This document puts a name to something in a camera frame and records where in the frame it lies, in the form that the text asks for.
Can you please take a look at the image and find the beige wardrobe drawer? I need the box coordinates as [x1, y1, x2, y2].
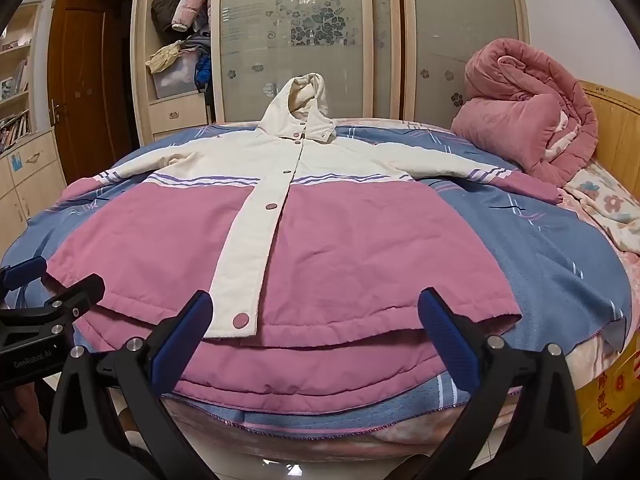
[149, 95, 209, 133]

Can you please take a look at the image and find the brown wooden door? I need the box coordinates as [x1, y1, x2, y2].
[47, 0, 133, 186]

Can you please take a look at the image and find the pink and white hooded jacket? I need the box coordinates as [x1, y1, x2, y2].
[47, 72, 563, 416]

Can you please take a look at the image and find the beige low cabinet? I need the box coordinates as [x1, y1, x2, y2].
[0, 127, 68, 256]

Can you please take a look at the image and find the clear plastic storage box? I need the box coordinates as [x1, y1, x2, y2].
[152, 55, 201, 101]

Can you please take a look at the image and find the frosted floral glass wardrobe door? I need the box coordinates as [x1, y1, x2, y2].
[210, 0, 373, 123]

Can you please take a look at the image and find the beige bookshelf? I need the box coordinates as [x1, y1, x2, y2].
[0, 2, 43, 156]

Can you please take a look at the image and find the grey crumpled clothing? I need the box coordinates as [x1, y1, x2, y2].
[181, 30, 212, 56]

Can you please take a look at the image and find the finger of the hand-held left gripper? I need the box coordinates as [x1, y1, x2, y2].
[37, 274, 106, 318]
[0, 256, 47, 306]

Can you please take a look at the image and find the dark brown hanging jacket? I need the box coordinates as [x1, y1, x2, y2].
[150, 0, 183, 36]

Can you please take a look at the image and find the pink rolled quilt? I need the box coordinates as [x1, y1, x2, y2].
[450, 37, 599, 186]

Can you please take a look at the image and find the pink floral bed sheet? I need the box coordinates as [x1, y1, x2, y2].
[165, 115, 640, 463]

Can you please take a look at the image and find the beige wardrobe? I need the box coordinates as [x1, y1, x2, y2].
[130, 0, 531, 147]

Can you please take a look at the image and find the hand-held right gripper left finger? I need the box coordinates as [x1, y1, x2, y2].
[47, 289, 221, 480]

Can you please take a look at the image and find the blue striped bed blanket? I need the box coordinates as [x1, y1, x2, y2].
[0, 120, 633, 433]

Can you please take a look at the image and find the blue puffer clothing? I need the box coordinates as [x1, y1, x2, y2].
[194, 52, 214, 93]

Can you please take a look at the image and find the wooden headboard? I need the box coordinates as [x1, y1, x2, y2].
[577, 80, 640, 186]

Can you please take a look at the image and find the yellow cardboard box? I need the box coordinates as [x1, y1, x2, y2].
[575, 345, 640, 446]

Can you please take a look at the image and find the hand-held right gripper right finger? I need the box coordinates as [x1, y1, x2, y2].
[415, 287, 598, 480]

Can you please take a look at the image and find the beige crumpled cloth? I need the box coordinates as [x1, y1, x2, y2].
[145, 42, 187, 74]

